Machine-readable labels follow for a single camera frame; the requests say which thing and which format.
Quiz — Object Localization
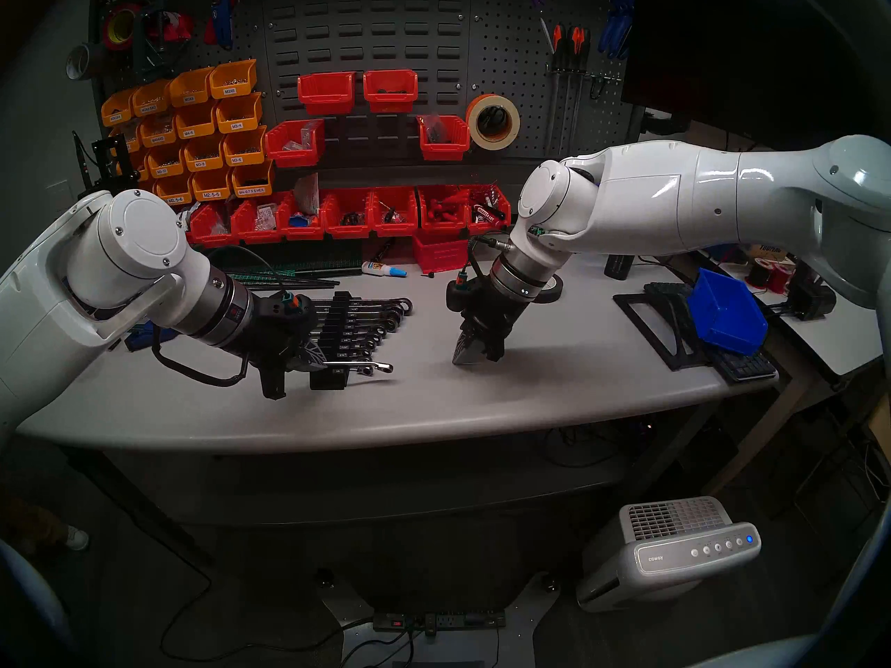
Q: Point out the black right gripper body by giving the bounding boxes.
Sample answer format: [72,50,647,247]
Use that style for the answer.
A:
[459,280,533,361]

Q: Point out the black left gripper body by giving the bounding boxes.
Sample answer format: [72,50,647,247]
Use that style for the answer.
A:
[247,291,328,401]

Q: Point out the black wrench holder rack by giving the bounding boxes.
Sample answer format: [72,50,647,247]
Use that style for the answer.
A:
[310,291,352,390]

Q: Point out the green cutting mat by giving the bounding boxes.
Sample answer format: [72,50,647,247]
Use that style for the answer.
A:
[223,246,363,289]

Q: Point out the red parts bin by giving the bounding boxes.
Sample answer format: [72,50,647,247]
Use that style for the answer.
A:
[416,185,469,235]
[320,189,374,238]
[413,232,473,273]
[276,191,325,239]
[265,120,326,168]
[363,69,419,113]
[369,186,419,237]
[298,72,356,116]
[418,115,471,161]
[231,198,283,245]
[465,185,512,233]
[187,202,239,248]

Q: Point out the blue bar clamp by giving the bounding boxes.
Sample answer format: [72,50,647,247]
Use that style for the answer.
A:
[125,322,178,352]

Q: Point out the cream masking tape roll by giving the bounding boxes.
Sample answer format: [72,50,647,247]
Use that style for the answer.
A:
[466,94,521,151]

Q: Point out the blue parts bin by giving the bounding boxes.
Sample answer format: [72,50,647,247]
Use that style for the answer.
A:
[687,268,769,357]

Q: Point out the black keyboard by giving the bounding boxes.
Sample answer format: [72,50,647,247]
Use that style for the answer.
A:
[710,347,779,384]

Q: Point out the black metal stand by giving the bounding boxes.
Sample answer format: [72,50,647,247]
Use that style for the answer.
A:
[75,132,140,196]

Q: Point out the white air purifier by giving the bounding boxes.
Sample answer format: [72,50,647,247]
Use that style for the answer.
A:
[576,496,762,613]

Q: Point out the black power strip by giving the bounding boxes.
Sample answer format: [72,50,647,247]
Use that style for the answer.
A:
[372,610,507,634]

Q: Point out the dark grey pegboard panel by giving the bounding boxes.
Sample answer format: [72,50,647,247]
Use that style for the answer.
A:
[94,0,645,187]

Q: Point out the seated person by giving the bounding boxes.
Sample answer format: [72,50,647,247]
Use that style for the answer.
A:
[0,496,90,552]

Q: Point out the black power adapter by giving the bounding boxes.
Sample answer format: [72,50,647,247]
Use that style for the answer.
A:
[787,273,838,321]

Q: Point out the red hanging tool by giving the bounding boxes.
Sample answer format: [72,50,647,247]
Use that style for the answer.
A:
[148,11,195,43]

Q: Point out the red yellow tape roll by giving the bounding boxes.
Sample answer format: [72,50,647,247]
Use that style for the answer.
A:
[103,4,142,51]

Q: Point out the black monitor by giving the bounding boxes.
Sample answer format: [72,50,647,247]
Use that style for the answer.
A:
[622,0,891,152]

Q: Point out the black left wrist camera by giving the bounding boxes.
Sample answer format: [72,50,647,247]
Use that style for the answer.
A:
[268,291,317,323]

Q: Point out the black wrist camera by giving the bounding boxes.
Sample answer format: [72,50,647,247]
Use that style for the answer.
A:
[445,273,478,314]
[268,291,317,323]

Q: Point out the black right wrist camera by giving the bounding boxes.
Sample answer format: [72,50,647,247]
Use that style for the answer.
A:
[445,273,478,314]

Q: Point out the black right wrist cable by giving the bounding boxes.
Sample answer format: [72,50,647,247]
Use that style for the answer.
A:
[466,234,517,285]

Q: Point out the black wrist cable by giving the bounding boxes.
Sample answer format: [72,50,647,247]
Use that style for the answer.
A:
[152,246,290,388]
[466,234,517,285]

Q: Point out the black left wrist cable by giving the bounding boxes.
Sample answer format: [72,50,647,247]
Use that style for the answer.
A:
[152,246,290,388]

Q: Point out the black frame stand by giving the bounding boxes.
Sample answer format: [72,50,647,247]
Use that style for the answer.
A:
[613,283,718,373]

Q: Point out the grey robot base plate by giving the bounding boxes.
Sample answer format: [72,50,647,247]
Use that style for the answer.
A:
[317,569,561,668]

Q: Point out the red wire spool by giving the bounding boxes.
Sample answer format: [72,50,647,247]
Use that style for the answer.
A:
[748,258,796,295]

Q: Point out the blue handled pliers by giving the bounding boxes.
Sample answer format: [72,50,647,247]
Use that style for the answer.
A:
[599,0,636,60]

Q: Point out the black floor cable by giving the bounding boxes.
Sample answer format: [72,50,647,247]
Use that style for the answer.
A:
[160,534,377,664]

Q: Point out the blue red handled cutter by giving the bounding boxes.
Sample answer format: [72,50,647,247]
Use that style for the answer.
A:
[204,0,242,51]

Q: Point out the grey duct tape roll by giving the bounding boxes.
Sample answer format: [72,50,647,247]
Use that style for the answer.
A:
[66,42,105,81]

